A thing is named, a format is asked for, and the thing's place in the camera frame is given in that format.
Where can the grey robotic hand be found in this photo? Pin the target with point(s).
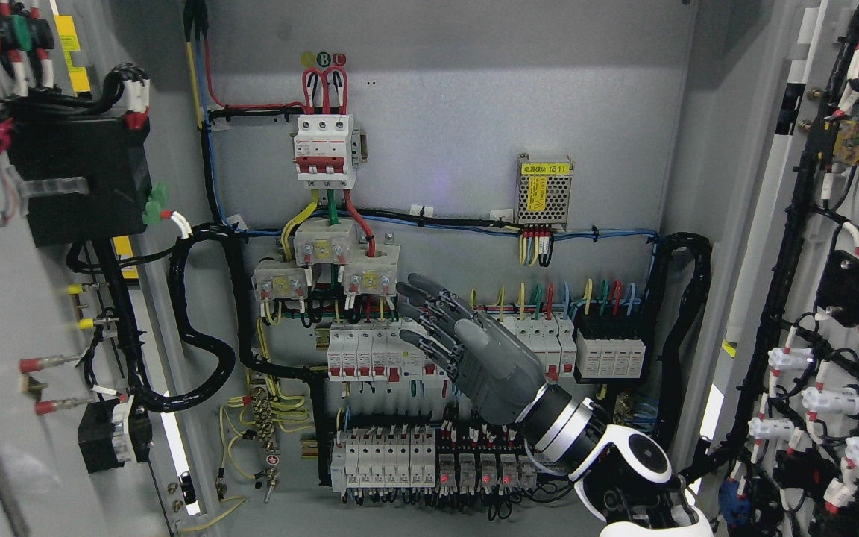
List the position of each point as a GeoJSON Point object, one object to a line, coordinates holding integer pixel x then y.
{"type": "Point", "coordinates": [502, 378]}

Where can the black surge protector block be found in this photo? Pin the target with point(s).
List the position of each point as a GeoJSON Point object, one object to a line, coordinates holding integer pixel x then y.
{"type": "Point", "coordinates": [610, 348]}

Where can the lower relay terminal row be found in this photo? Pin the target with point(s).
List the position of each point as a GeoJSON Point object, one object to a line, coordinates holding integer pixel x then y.
{"type": "Point", "coordinates": [385, 458]}

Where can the grey current transformers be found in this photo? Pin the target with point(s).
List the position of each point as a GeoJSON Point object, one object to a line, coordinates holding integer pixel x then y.
{"type": "Point", "coordinates": [318, 245]}

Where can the red three pole main breaker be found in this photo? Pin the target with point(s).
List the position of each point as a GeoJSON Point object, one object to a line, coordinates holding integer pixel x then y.
{"type": "Point", "coordinates": [328, 151]}

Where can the perforated metal power supply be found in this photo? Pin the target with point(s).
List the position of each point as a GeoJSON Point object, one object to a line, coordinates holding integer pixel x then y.
{"type": "Point", "coordinates": [543, 190]}

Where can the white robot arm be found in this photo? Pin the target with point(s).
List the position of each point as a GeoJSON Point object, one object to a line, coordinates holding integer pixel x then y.
{"type": "Point", "coordinates": [621, 475]}

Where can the white breaker and socket row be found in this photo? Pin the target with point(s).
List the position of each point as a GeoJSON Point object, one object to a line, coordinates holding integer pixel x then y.
{"type": "Point", "coordinates": [375, 351]}

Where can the grey cabinet door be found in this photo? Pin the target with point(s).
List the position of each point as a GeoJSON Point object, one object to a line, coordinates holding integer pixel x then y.
{"type": "Point", "coordinates": [768, 169]}
{"type": "Point", "coordinates": [45, 489]}

